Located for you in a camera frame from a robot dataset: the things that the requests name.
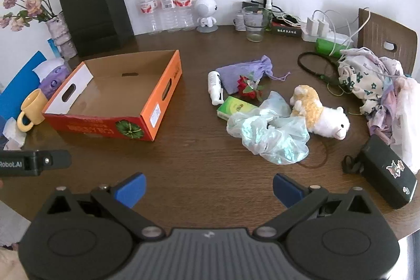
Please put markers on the purple tissue packet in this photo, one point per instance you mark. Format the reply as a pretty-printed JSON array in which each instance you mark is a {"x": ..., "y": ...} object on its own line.
[{"x": 54, "y": 78}]

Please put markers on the small white spray vial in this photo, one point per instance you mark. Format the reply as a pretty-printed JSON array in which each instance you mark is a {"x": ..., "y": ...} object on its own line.
[{"x": 268, "y": 2}]

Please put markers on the white robot figure speaker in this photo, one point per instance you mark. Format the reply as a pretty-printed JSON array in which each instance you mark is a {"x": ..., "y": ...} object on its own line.
[{"x": 206, "y": 12}]

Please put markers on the brown wooden desktop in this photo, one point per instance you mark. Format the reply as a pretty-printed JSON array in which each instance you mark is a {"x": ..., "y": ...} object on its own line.
[{"x": 197, "y": 152}]

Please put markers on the white floral cloth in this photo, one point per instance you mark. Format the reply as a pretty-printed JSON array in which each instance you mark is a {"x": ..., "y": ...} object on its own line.
[{"x": 364, "y": 80}]

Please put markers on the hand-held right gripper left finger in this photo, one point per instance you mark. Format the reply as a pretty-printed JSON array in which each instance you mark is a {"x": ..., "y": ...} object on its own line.
[{"x": 133, "y": 189}]

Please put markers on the pink sheer cloth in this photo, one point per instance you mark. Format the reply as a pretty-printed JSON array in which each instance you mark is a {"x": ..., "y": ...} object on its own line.
[{"x": 407, "y": 116}]

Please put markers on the green tissue pack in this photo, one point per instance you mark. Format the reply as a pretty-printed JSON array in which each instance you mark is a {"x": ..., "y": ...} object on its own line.
[{"x": 234, "y": 107}]

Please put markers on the white power strip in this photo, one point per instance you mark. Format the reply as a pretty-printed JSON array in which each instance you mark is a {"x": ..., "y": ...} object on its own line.
[{"x": 338, "y": 37}]

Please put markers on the orange cardboard box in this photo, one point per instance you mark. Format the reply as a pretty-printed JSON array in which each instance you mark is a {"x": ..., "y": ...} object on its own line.
[{"x": 108, "y": 96}]

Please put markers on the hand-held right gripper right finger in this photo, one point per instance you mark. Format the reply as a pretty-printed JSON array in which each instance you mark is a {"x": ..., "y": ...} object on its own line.
[{"x": 285, "y": 191}]

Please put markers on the crumpled white tissue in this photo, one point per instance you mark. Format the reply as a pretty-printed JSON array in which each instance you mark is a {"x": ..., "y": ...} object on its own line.
[{"x": 14, "y": 134}]

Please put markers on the black case with sticker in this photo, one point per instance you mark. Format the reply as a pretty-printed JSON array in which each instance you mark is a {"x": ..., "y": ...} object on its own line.
[{"x": 380, "y": 171}]

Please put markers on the grey patterned vase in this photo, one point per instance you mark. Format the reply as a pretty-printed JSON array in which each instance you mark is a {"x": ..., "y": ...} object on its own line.
[{"x": 62, "y": 37}]

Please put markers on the green packet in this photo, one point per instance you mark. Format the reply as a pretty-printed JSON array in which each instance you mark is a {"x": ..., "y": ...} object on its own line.
[{"x": 325, "y": 46}]

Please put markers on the clear water bottle red label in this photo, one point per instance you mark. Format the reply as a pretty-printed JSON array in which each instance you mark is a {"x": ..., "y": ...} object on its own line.
[
  {"x": 183, "y": 4},
  {"x": 168, "y": 7},
  {"x": 149, "y": 11}
]

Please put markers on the white and tan plush alpaca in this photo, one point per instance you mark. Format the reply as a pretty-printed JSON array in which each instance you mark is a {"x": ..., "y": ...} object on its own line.
[{"x": 323, "y": 119}]

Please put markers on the yellow mug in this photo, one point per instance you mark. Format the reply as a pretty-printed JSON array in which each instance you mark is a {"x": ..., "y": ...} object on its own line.
[{"x": 32, "y": 107}]

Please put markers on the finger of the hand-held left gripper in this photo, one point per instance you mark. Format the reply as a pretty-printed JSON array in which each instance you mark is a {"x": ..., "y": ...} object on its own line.
[{"x": 55, "y": 161}]

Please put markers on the small white tin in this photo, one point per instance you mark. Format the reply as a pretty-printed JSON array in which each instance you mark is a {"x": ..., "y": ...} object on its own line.
[{"x": 239, "y": 22}]

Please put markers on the white charger plug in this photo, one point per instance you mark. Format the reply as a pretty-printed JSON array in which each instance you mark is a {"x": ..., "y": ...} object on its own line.
[
  {"x": 312, "y": 25},
  {"x": 323, "y": 27}
]

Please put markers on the black box white label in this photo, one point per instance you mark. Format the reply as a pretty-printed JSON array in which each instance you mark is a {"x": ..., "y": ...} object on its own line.
[{"x": 285, "y": 29}]

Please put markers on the clear glass cup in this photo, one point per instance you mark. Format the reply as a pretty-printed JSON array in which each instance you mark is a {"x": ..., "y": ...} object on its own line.
[{"x": 254, "y": 27}]

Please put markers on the red artificial rose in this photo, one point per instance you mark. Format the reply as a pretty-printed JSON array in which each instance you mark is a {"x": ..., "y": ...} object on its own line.
[{"x": 247, "y": 88}]

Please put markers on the black adapter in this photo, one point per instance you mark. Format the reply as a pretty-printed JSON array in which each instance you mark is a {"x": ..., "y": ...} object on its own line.
[{"x": 251, "y": 2}]

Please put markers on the blue folder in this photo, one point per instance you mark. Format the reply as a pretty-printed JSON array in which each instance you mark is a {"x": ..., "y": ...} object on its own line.
[{"x": 16, "y": 86}]

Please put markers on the light blue card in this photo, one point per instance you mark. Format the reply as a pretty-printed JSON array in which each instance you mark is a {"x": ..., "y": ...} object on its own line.
[{"x": 53, "y": 47}]

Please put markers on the person's grey clothing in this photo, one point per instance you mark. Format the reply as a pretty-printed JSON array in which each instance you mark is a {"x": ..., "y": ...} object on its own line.
[{"x": 13, "y": 224}]

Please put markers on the light green plastic bag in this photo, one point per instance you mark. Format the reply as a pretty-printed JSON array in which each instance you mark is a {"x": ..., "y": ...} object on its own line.
[{"x": 279, "y": 135}]

